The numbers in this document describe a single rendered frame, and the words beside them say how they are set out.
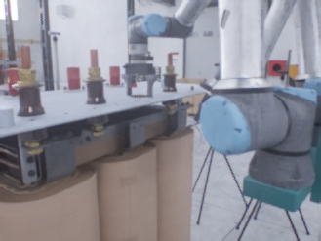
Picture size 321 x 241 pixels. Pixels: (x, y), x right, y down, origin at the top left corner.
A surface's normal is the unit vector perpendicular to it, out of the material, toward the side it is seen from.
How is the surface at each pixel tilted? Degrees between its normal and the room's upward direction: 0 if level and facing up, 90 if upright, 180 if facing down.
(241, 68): 86
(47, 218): 90
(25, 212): 90
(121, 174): 90
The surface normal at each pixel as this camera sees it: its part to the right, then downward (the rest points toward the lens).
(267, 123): 0.48, 0.08
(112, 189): 0.14, 0.21
